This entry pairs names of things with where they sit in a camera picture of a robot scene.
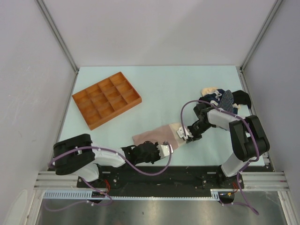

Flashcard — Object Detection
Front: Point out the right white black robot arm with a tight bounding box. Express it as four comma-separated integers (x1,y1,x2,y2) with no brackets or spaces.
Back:
183,103,270,188

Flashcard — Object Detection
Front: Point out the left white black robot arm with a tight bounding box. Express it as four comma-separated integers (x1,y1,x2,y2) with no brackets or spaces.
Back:
52,134,161,188

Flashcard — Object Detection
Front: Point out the navy white underwear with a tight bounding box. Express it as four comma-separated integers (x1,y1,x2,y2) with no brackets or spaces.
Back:
199,89,225,109

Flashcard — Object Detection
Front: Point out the cream underwear in pile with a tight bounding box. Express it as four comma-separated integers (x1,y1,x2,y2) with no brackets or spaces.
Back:
201,87,218,97

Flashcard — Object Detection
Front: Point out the striped navy underwear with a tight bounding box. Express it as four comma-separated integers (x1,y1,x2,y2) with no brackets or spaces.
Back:
217,89,238,114

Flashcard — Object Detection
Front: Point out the black underwear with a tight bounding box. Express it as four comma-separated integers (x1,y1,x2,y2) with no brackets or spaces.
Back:
232,90,252,109

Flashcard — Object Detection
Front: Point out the orange compartment tray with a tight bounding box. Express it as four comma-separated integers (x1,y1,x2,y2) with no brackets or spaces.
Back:
72,72,142,130

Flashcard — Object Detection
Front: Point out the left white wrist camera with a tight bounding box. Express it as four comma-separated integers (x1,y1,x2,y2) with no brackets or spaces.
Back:
157,142,173,158

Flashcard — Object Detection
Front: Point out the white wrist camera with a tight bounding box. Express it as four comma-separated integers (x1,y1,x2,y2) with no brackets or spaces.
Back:
157,142,173,158
176,127,190,141

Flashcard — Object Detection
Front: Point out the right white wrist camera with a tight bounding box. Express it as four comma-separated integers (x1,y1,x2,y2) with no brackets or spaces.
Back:
176,127,190,141

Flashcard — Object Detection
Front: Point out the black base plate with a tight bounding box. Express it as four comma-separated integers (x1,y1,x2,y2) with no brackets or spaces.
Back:
76,166,247,198

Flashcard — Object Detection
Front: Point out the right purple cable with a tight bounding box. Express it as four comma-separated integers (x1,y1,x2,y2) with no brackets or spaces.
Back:
180,100,260,216

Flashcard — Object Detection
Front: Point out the white slotted cable duct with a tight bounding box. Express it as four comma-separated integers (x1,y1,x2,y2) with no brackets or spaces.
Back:
43,189,234,201

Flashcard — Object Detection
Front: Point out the left aluminium frame post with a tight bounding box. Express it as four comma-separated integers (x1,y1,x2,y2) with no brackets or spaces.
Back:
35,0,79,74

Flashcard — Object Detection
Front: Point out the aluminium frame post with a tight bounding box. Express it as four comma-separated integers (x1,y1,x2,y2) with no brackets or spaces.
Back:
239,0,284,73
35,0,79,74

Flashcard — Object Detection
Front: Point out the right aluminium frame post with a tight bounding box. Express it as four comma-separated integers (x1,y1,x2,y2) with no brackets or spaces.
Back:
239,0,284,73

